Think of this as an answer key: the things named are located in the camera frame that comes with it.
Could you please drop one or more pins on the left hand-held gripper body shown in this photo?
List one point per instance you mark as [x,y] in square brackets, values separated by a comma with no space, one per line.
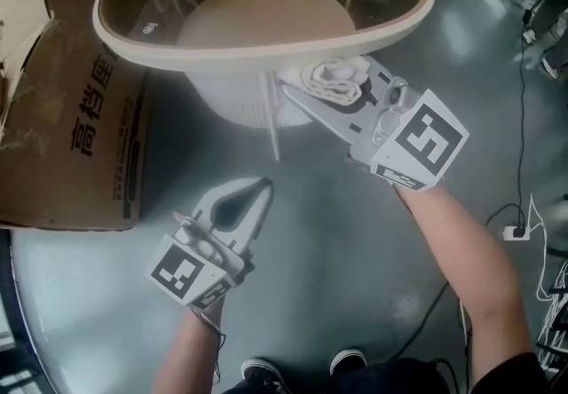
[175,272]

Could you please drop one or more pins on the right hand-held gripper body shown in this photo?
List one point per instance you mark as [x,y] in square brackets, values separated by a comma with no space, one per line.
[426,139]

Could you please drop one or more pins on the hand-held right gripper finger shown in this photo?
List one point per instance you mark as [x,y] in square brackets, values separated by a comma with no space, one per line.
[337,121]
[375,79]

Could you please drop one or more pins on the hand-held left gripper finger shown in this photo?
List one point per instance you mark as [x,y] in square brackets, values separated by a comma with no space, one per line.
[222,190]
[262,215]

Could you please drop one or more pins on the beige cloth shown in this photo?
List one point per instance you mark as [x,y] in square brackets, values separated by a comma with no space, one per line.
[333,81]

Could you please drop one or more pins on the person's right forearm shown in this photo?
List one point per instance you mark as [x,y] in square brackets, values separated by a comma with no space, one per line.
[466,272]

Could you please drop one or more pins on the person's left forearm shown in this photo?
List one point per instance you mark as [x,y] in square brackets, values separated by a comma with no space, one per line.
[186,352]

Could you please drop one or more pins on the small cardboard scrap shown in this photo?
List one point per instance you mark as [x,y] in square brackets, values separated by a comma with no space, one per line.
[182,218]

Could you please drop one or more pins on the round white glass-top table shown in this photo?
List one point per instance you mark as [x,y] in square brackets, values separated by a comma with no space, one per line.
[266,55]

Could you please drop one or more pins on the white power strip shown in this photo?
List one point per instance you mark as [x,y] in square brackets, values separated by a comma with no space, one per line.
[517,233]

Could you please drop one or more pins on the person's left black shoe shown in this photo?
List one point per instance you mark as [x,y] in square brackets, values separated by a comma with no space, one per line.
[264,376]

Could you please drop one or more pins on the person's black shoe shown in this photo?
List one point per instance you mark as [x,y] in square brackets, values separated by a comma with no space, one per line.
[264,376]
[348,361]

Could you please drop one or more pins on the large printed cardboard box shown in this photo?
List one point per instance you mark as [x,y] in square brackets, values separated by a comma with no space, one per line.
[66,139]

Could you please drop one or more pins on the person's right black shoe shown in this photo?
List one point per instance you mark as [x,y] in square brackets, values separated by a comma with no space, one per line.
[348,361]

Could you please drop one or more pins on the person's black shirt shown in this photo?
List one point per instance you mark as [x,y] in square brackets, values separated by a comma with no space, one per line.
[399,379]

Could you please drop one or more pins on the black door frame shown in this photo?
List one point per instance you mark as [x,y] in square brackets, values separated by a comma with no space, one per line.
[13,317]

